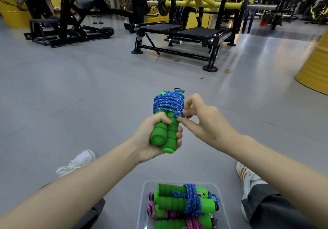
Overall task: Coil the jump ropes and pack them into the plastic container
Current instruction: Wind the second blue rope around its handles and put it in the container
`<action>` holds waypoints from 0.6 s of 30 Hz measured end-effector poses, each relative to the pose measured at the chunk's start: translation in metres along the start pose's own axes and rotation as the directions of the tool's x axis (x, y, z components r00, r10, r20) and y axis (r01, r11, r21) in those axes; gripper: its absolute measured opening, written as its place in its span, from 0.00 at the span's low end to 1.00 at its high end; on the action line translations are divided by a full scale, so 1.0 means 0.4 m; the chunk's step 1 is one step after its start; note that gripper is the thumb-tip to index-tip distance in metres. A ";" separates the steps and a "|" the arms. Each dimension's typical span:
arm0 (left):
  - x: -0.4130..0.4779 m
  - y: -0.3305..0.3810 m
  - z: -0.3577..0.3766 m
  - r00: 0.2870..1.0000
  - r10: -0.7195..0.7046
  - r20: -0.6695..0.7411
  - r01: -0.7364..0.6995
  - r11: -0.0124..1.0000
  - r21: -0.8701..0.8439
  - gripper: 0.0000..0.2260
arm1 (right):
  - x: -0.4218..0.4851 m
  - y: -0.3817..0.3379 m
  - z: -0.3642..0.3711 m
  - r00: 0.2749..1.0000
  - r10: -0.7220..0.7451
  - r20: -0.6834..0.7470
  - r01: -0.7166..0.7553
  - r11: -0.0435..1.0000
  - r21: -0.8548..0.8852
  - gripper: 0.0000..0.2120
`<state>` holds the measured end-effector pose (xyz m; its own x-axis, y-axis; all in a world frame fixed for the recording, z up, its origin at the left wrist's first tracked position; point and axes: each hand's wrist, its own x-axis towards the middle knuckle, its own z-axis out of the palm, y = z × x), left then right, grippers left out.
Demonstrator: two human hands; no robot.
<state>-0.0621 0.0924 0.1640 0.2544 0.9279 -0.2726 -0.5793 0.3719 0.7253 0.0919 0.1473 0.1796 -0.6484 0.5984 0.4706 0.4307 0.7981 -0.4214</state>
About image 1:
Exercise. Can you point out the black weight plate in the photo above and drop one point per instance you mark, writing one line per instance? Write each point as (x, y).
(164, 3)

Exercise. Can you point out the red object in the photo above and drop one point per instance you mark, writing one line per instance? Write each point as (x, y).
(264, 23)

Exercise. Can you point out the black squat rack platform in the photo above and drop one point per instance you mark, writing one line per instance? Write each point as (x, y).
(200, 33)

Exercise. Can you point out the black yellow gym machine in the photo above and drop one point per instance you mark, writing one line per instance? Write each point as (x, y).
(317, 11)

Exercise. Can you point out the person's white sneaker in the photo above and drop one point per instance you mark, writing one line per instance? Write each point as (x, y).
(247, 177)
(79, 161)

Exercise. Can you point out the large yellow barrel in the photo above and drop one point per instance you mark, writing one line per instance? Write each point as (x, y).
(315, 72)

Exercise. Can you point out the black wheeled gym machine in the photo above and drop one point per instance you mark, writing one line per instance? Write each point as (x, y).
(64, 33)

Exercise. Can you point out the person's right white sneaker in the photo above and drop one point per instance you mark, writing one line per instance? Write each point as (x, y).
(247, 177)

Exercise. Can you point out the person's leg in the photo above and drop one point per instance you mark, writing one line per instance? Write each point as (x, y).
(271, 211)
(94, 216)

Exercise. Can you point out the person's left leg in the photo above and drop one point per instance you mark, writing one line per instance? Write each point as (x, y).
(94, 216)

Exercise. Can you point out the person's left forearm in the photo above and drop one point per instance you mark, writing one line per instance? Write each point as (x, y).
(71, 190)

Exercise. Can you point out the clear plastic box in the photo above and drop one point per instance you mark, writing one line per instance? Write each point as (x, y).
(223, 216)

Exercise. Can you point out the person's left hand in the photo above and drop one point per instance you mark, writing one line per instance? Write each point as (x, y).
(143, 144)

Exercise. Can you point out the person's left white sneaker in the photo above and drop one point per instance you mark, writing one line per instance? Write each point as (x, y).
(79, 161)

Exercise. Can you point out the person's right forearm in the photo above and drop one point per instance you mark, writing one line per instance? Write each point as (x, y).
(282, 175)

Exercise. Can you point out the small black push-up bar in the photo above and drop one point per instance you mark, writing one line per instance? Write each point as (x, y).
(100, 19)
(94, 19)

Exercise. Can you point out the person's right hand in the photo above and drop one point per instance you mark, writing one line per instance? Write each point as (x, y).
(212, 126)

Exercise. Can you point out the person's right leg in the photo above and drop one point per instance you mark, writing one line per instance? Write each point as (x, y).
(271, 211)

